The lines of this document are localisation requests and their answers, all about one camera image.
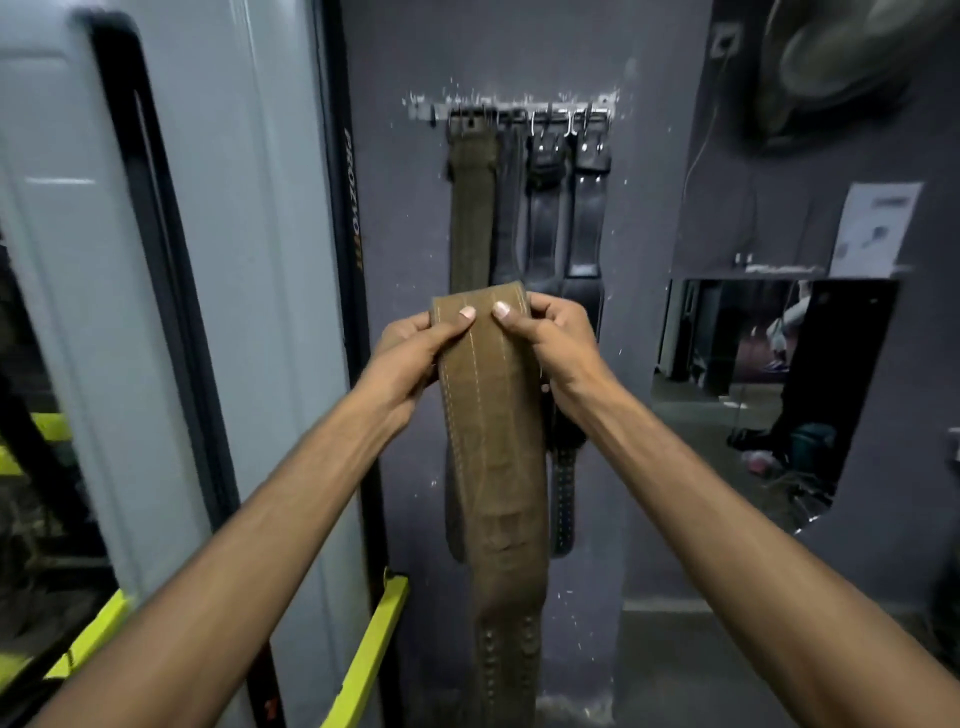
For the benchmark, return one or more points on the small wall shelf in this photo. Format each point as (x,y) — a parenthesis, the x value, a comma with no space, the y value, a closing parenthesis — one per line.
(757,268)

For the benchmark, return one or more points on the wall mirror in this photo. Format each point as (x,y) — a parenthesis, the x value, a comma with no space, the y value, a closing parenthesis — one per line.
(750,390)

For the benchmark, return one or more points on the wall-mounted fan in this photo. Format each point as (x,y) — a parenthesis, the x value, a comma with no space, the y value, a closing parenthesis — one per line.
(840,60)

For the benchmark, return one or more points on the metal wall hook rack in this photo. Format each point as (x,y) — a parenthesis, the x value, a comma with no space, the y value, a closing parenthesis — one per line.
(517,107)

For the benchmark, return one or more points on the olive suede weightlifting belt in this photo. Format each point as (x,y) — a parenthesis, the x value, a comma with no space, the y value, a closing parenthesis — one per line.
(472,202)

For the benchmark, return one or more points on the black belt with steel buckle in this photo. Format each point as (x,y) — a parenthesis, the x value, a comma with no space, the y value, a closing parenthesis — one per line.
(587,225)
(545,217)

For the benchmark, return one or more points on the white paper notice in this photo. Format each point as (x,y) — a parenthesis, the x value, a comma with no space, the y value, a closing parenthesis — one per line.
(874,229)

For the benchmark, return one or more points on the slim black leather weightlifting belt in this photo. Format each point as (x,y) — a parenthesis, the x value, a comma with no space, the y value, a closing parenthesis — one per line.
(510,202)

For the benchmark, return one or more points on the person's right hand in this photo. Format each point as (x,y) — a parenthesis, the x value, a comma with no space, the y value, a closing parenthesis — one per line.
(574,360)

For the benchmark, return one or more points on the long yellow metal bar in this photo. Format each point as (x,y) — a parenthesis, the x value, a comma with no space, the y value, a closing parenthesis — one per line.
(90,637)

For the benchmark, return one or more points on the person's left thumb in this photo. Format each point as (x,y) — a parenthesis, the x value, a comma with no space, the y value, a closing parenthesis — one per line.
(454,327)

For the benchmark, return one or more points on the person's left forearm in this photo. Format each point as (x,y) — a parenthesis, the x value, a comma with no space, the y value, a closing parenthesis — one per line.
(225,570)

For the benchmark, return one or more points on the black metal upright post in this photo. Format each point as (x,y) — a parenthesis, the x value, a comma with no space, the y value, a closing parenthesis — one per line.
(352,225)

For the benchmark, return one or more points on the person's left hand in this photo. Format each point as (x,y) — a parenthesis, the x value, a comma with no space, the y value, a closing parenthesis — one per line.
(401,364)

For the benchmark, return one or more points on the tan stitched leather weightlifting belt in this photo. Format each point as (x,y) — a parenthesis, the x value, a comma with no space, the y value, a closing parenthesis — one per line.
(495,450)

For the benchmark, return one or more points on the short yellow metal bar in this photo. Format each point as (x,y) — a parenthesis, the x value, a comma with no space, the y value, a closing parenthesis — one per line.
(371,652)

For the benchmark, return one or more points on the white metal machine frame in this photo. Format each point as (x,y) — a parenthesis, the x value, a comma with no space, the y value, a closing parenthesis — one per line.
(247,262)

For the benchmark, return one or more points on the white wall power socket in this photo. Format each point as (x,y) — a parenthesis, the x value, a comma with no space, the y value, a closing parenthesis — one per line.
(724,40)

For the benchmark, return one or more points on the person's right forearm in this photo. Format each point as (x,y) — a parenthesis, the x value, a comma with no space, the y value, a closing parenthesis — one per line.
(750,570)

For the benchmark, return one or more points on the person's right thumb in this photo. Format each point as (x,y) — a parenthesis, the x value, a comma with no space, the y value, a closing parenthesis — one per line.
(514,316)

